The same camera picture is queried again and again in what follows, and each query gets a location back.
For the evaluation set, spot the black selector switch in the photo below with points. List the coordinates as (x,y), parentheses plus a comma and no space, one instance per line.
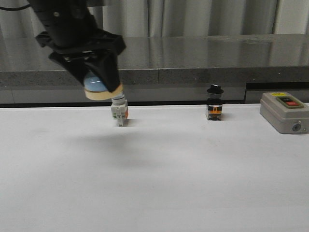
(214,102)

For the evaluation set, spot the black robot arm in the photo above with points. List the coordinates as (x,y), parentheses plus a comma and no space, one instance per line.
(76,7)

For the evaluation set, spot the grey on-off switch box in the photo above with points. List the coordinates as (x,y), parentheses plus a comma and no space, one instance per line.
(286,113)

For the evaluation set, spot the blue and cream call bell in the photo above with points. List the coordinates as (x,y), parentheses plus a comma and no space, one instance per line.
(95,89)

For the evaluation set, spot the grey curtain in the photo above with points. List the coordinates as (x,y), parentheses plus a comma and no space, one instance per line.
(175,18)

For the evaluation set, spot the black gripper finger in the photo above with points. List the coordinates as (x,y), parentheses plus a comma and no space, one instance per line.
(76,67)
(103,64)

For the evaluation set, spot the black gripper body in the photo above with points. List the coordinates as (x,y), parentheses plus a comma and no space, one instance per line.
(76,38)

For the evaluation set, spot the grey granite counter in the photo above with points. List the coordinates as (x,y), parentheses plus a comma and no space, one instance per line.
(166,70)

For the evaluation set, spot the green pushbutton switch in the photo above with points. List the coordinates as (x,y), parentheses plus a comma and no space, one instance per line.
(119,109)

